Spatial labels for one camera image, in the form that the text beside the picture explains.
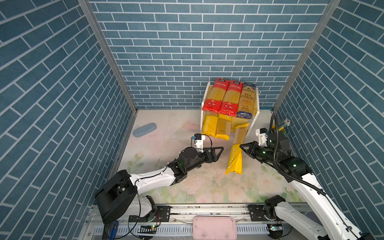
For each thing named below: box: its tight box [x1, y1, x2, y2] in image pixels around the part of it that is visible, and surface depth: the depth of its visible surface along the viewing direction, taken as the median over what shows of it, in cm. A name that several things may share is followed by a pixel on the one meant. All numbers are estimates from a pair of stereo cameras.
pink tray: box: [192, 216, 237, 240], surface depth 69 cm
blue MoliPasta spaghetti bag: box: [236, 82, 258, 119], surface depth 79 cm
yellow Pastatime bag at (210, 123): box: [202, 111, 219, 138], surface depth 91 cm
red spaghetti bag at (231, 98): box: [218, 80, 244, 118], surface depth 79 cm
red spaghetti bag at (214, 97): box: [202, 78, 230, 113], surface depth 81 cm
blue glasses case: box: [133, 123, 157, 137], surface depth 108 cm
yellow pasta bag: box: [215, 113, 232, 141], surface depth 88 cm
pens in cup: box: [278, 118, 291, 129], surface depth 93 cm
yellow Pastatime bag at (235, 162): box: [225, 123, 250, 175], surface depth 73 cm
